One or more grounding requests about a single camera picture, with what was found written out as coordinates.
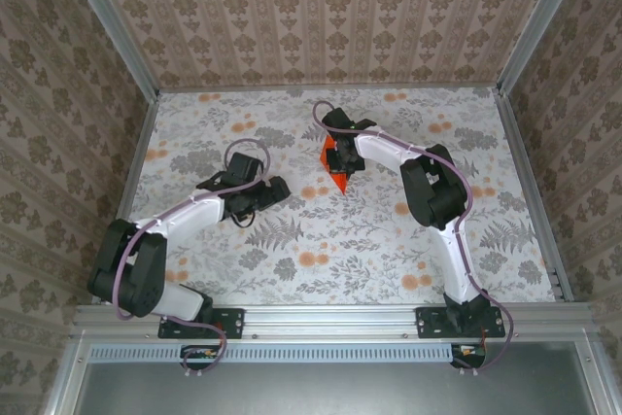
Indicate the floral patterned table cover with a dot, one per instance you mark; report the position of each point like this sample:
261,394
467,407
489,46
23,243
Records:
340,279

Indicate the wide aluminium mounting rail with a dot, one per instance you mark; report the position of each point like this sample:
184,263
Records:
330,320

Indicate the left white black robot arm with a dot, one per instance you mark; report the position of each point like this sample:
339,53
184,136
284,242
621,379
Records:
126,264

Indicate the orange cloth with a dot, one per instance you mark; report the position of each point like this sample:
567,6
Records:
340,182

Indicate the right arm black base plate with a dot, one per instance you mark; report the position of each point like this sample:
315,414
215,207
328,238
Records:
427,322

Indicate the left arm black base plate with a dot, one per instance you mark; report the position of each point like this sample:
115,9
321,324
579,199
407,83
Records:
233,322

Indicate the black connector board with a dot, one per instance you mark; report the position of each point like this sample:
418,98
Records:
469,352
196,354

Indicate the grey sheet metal panel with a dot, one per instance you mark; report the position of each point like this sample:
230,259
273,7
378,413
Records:
316,390

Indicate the thin aluminium table rail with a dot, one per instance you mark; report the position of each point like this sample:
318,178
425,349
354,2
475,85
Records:
330,89

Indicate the aluminium frame post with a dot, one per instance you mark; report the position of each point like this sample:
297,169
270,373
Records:
109,21
539,21

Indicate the aluminium lower frame rail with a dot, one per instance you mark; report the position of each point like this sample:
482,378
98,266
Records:
65,376
597,376

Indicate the aluminium table side rail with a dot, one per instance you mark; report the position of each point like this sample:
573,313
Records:
127,191
531,191

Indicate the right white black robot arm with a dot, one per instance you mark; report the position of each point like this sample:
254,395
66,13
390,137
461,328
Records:
432,186

